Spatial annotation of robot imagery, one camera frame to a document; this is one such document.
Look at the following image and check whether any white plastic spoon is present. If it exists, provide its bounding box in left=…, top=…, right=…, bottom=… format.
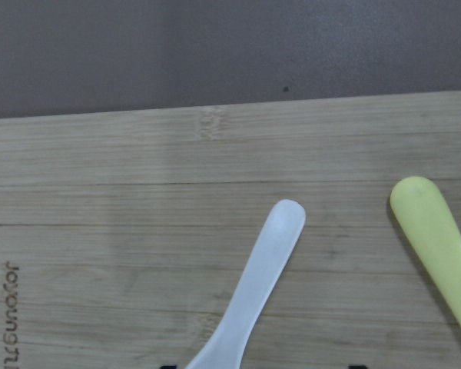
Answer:
left=186, top=199, right=307, bottom=368

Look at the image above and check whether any bamboo cutting board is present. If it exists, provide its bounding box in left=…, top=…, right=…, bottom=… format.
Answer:
left=0, top=91, right=461, bottom=368

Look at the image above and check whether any yellow plastic knife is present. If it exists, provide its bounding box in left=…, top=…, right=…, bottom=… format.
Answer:
left=390, top=176, right=461, bottom=327

